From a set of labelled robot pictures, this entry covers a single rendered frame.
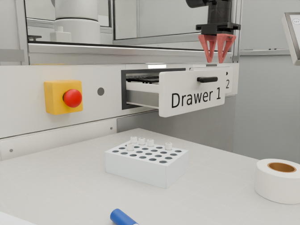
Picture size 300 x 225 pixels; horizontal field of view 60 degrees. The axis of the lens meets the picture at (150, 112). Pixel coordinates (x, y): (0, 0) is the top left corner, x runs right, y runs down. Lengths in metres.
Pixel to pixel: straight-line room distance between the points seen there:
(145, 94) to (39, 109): 0.26
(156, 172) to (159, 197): 0.04
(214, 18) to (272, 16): 1.68
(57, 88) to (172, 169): 0.31
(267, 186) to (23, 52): 0.51
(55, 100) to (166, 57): 0.42
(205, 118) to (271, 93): 1.34
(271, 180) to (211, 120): 0.74
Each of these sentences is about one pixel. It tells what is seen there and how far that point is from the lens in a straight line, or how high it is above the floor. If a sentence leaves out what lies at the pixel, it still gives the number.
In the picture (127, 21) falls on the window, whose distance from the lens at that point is 0.78.
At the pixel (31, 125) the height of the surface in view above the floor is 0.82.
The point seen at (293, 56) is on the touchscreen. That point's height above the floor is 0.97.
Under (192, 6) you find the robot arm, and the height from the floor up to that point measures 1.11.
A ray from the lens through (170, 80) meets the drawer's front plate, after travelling 0.64.
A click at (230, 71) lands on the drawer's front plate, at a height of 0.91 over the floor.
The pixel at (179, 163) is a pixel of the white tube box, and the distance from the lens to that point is 0.44.
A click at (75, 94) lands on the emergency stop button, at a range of 0.57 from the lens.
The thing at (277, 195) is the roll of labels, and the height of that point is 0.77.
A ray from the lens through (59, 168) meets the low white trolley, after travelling 0.52.
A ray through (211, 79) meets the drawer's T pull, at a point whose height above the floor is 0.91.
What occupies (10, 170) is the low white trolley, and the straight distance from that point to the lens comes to 0.54.
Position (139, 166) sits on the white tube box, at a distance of 0.43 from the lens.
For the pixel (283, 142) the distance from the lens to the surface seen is 2.40.
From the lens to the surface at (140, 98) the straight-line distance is 0.71.
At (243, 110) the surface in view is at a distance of 2.47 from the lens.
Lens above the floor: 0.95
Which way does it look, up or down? 11 degrees down
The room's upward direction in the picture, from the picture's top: straight up
